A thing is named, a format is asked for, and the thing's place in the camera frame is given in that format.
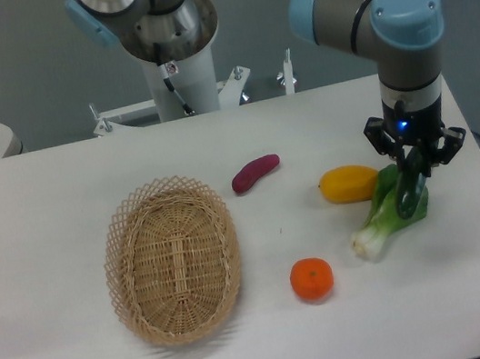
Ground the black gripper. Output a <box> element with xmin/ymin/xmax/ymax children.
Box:
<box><xmin>363</xmin><ymin>78</ymin><xmax>466</xmax><ymax>177</ymax></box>

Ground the second grey robot arm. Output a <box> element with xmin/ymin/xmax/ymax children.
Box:
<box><xmin>65</xmin><ymin>0</ymin><xmax>203</xmax><ymax>62</ymax></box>

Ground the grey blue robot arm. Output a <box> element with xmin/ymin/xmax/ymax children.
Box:
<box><xmin>288</xmin><ymin>0</ymin><xmax>465</xmax><ymax>177</ymax></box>

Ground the yellow mango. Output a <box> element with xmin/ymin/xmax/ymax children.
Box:
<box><xmin>318</xmin><ymin>165</ymin><xmax>378</xmax><ymax>204</ymax></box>

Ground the green bok choy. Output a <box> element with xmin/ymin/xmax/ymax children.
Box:
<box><xmin>351</xmin><ymin>165</ymin><xmax>429</xmax><ymax>261</ymax></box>

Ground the purple sweet potato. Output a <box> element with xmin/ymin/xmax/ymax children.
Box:
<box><xmin>231</xmin><ymin>154</ymin><xmax>280</xmax><ymax>194</ymax></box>

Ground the orange tangerine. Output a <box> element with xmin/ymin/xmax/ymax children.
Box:
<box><xmin>289</xmin><ymin>257</ymin><xmax>335</xmax><ymax>301</ymax></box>

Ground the woven wicker basket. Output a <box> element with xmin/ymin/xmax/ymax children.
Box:
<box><xmin>105</xmin><ymin>176</ymin><xmax>242</xmax><ymax>346</ymax></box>

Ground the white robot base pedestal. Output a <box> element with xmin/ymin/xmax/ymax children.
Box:
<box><xmin>90</xmin><ymin>0</ymin><xmax>251</xmax><ymax>136</ymax></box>

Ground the black cable on pedestal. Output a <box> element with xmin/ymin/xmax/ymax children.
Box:
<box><xmin>152</xmin><ymin>36</ymin><xmax>197</xmax><ymax>121</ymax></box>

